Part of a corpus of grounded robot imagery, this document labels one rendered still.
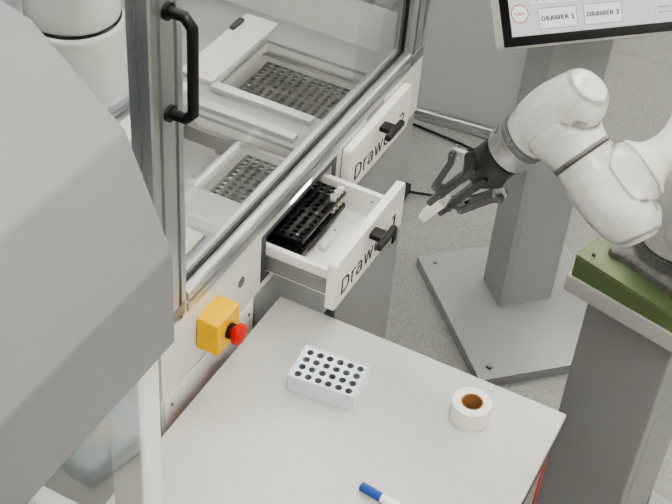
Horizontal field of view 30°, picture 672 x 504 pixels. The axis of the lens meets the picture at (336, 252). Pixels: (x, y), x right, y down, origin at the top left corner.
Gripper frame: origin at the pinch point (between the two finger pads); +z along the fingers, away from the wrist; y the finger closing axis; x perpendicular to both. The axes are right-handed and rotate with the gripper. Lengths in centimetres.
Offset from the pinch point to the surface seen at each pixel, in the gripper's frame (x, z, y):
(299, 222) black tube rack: 4.0, 22.6, 14.4
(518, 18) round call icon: -71, 8, 5
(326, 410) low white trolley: 32.7, 21.9, -9.1
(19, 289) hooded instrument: 97, -48, 41
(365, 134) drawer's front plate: -24.1, 21.0, 14.7
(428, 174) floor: -131, 115, -22
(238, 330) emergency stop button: 34.0, 19.7, 12.0
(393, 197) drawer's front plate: -8.5, 13.3, 4.3
